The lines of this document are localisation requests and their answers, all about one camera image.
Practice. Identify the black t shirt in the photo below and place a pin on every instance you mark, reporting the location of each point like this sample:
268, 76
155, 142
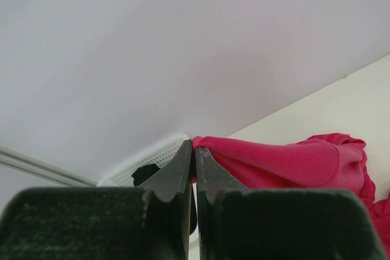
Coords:
143, 173

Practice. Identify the white plastic laundry basket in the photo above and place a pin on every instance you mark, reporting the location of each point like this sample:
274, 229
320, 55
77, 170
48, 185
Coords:
155, 157

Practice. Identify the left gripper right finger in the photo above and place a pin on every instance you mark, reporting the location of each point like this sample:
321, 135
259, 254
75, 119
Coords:
236, 222

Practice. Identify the left aluminium frame post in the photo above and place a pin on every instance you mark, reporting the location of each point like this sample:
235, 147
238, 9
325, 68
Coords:
37, 168

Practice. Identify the pink t shirt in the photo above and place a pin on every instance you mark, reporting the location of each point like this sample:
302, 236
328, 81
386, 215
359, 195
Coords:
333, 160

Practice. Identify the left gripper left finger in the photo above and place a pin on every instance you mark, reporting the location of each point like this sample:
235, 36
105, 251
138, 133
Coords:
150, 221

